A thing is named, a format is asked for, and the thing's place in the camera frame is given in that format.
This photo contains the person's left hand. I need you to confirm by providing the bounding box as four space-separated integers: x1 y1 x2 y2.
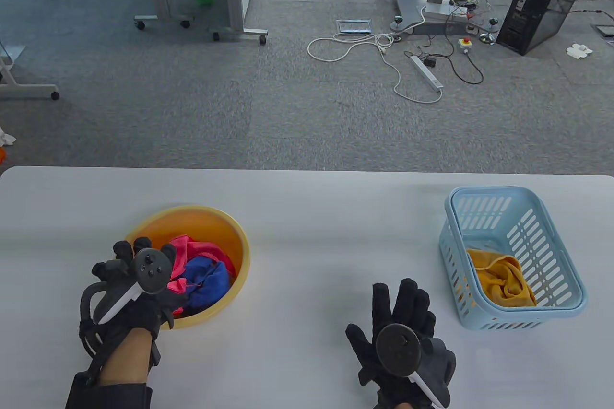
79 236 188 341

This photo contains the person's right hand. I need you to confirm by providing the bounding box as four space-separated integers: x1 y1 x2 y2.
345 278 456 409

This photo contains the blue square towel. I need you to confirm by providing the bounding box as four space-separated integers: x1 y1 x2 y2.
180 256 232 311

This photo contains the pink square towel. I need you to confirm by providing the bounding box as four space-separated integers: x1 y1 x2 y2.
165 235 236 294

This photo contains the yellow square towel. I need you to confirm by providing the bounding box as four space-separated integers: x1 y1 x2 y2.
466 248 538 308

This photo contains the person's left forearm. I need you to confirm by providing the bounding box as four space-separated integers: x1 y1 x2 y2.
98 327 156 386

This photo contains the yellow plastic basin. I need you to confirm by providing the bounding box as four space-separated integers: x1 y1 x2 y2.
124 205 251 330

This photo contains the light blue plastic basket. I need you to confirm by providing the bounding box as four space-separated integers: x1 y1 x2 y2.
439 186 588 331

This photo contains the grey wheeled table foot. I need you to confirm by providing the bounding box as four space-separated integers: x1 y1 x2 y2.
0 40 60 101

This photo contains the silver floor outlet box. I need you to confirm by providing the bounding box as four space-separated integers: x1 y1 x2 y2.
336 19 372 35

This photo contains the black computer tower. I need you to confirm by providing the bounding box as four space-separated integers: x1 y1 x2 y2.
496 0 595 56

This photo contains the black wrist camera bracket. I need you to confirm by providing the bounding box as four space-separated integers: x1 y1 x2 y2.
150 327 162 369

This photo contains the black wrist strap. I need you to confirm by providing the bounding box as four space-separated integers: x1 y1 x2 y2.
65 371 154 409

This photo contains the black cable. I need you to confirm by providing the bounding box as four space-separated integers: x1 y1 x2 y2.
403 37 485 85

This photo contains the white power strip with cable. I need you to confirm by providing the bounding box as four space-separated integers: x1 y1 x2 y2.
307 5 444 104

